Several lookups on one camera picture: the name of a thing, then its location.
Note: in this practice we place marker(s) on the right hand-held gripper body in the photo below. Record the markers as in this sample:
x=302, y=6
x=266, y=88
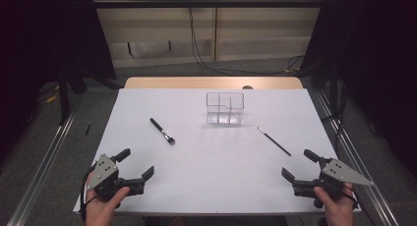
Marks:
x=337, y=173

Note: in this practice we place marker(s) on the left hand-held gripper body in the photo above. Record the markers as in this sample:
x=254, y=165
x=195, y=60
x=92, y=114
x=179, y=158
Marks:
x=104, y=169

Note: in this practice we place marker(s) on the black makeup brush silver ferrule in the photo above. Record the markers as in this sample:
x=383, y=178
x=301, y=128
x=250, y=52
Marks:
x=157, y=124

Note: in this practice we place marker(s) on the clear plastic organizer box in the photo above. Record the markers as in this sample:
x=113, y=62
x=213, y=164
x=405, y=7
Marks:
x=225, y=116

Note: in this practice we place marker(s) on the person's right hand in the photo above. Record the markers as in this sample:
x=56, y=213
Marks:
x=339, y=213

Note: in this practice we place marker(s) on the person's left hand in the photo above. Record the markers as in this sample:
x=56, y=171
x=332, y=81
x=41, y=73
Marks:
x=100, y=211

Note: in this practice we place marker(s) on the small black floor object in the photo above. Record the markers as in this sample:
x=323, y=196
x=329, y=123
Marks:
x=88, y=129

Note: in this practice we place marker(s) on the white board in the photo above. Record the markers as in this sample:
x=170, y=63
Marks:
x=209, y=173

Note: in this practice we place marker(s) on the black metal stand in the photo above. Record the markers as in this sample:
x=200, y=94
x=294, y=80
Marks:
x=333, y=88
x=64, y=98

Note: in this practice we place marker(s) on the wooden table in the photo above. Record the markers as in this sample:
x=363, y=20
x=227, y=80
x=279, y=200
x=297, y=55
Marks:
x=196, y=82

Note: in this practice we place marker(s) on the dark curtain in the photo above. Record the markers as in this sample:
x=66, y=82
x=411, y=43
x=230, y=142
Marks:
x=39, y=39
x=380, y=55

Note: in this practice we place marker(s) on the metal floor rail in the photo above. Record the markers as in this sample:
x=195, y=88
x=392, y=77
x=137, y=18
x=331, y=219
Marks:
x=42, y=170
x=367, y=173

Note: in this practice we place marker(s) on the black horizontal frame bar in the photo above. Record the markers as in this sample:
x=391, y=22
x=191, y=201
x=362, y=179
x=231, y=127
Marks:
x=203, y=4

